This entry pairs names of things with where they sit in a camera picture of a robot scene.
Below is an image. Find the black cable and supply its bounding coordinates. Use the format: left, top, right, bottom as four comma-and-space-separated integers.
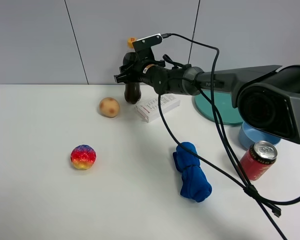
156, 32, 300, 240

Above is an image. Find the rainbow coloured ball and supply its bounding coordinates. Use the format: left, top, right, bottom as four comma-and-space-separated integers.
70, 144, 97, 170

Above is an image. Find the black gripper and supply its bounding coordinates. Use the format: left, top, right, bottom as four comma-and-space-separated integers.
113, 47, 165, 84

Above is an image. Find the red drink can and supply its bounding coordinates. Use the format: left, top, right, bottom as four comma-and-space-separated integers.
240, 140, 278, 181

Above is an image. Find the potato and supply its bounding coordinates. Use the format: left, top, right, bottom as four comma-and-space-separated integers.
99, 97, 120, 118

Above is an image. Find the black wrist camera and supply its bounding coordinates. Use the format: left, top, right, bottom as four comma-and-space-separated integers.
132, 33, 163, 51

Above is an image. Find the blue bowl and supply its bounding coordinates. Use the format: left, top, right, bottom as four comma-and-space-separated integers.
238, 122, 281, 149

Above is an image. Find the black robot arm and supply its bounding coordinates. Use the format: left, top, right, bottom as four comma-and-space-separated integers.
114, 49, 300, 144

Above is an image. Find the white cardboard box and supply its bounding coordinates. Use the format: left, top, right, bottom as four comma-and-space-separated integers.
135, 94, 181, 123

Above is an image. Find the cola bottle yellow cap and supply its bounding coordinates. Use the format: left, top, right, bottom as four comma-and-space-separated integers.
122, 37, 141, 105

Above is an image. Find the teal round plate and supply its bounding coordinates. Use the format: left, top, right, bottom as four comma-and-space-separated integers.
194, 88, 245, 126

